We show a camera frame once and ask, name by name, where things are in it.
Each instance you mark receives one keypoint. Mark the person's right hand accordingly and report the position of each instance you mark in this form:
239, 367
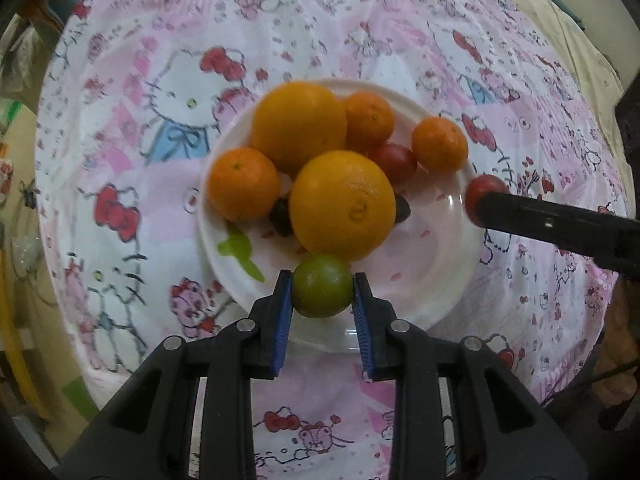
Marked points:
618, 347

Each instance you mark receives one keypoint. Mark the small tangerine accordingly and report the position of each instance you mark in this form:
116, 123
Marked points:
439, 146

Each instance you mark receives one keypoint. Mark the green lime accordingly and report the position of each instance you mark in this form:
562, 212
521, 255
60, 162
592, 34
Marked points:
322, 287

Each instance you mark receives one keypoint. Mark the Hello Kitty pink sheet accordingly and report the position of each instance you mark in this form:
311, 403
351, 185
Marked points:
137, 94

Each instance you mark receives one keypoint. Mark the dark grape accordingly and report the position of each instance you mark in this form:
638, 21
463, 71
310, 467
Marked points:
279, 217
403, 209

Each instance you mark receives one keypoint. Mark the large orange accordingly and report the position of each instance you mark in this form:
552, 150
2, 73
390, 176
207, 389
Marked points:
297, 122
342, 204

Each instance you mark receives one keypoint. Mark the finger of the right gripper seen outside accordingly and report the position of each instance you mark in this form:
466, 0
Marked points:
611, 242

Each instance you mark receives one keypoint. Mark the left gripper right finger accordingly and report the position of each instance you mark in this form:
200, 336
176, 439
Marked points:
500, 431

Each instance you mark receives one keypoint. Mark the red tomato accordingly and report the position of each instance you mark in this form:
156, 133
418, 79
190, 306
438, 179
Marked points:
397, 162
478, 188

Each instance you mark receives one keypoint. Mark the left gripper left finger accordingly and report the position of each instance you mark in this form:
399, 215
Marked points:
145, 431

